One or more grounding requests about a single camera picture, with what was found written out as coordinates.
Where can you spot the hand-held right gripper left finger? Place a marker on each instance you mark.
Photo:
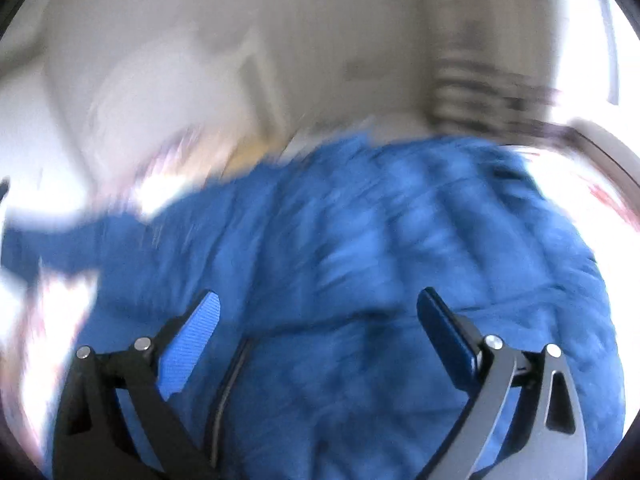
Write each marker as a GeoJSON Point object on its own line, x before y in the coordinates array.
{"type": "Point", "coordinates": [192, 340]}

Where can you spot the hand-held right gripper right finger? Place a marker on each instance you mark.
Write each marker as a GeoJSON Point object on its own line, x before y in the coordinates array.
{"type": "Point", "coordinates": [450, 335]}

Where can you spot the blue puffer jacket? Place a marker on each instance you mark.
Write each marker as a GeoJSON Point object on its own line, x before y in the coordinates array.
{"type": "Point", "coordinates": [350, 260]}

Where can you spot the floral bed sheet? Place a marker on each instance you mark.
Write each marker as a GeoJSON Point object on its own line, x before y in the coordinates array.
{"type": "Point", "coordinates": [575, 185]}

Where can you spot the white radiator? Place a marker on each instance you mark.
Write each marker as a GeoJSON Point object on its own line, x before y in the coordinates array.
{"type": "Point", "coordinates": [480, 95]}

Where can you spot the white headboard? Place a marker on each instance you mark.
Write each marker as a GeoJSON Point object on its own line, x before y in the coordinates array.
{"type": "Point", "coordinates": [150, 100]}

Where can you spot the white window ledge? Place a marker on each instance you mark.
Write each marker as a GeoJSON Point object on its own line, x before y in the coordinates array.
{"type": "Point", "coordinates": [607, 145]}

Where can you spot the window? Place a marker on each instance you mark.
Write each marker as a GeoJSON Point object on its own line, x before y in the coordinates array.
{"type": "Point", "coordinates": [620, 50]}

